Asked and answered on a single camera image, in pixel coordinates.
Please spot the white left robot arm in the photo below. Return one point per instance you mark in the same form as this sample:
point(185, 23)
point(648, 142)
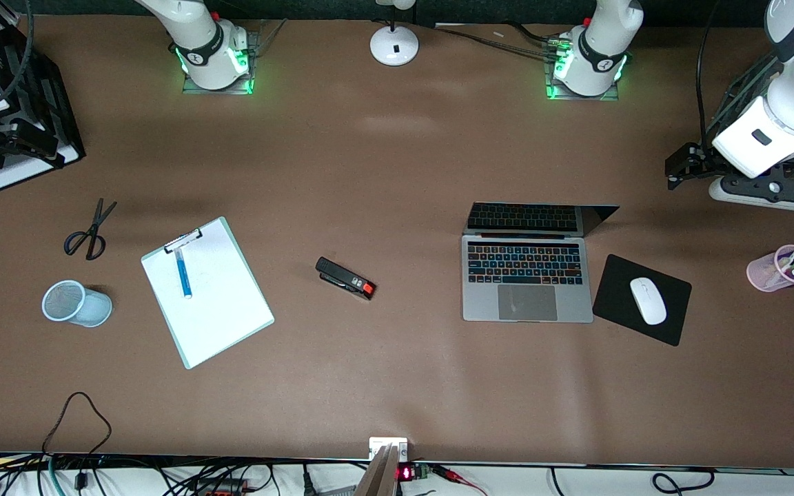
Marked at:
point(604, 41)

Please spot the black stapler red tip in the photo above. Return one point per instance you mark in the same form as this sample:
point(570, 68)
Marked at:
point(342, 277)

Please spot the white mount plate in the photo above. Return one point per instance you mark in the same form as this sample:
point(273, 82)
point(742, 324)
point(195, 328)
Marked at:
point(378, 444)

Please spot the light blue mesh cup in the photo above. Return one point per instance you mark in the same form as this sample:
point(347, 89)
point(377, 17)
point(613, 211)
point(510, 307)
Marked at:
point(87, 308)

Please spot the black mouse pad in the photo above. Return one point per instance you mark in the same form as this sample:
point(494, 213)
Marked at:
point(617, 296)

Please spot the blue marker white cap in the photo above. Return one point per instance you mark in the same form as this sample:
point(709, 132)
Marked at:
point(183, 272)

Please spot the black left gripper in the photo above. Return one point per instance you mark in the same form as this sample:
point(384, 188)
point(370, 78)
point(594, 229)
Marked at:
point(701, 160)

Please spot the white round-base stand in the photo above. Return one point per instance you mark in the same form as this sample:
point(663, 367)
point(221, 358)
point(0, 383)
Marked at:
point(394, 47)

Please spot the circuit board red display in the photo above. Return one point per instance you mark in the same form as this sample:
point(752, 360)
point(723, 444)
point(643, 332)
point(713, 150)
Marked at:
point(414, 472)

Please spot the white sheet with faint scribbles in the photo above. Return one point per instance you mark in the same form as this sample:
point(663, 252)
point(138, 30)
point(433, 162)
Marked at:
point(218, 303)

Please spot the white paper sheet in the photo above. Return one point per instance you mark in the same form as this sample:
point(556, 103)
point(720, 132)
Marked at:
point(11, 179)

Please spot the black scissors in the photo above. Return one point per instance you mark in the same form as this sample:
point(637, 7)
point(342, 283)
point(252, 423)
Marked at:
point(96, 227)

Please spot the pink translucent pen cup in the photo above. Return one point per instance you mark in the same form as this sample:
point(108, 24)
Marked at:
point(762, 275)

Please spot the mint green clipboard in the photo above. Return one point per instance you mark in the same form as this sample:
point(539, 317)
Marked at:
point(183, 355)

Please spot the white computer mouse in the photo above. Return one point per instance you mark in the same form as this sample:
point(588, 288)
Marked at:
point(648, 301)

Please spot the black stacked paper tray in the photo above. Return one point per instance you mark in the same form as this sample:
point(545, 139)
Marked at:
point(59, 117)

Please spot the silver laptop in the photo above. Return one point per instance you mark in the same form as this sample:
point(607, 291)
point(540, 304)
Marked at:
point(524, 282)

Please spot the grey camera bracket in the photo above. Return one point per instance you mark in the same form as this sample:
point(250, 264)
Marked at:
point(380, 475)

